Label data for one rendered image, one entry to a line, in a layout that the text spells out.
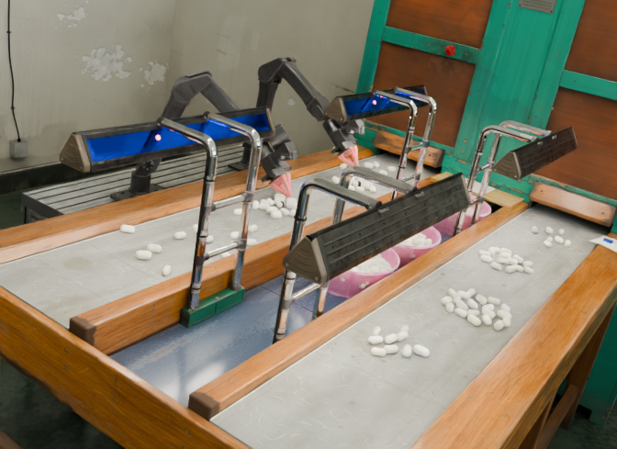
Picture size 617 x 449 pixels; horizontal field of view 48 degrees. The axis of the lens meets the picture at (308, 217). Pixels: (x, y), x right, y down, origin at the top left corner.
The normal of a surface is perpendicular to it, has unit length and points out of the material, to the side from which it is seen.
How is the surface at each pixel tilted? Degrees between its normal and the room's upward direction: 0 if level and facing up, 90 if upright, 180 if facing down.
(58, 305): 0
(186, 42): 90
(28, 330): 90
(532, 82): 90
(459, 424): 0
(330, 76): 90
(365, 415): 0
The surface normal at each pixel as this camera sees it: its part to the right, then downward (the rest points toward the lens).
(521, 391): 0.18, -0.91
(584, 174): -0.56, 0.21
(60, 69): 0.82, 0.33
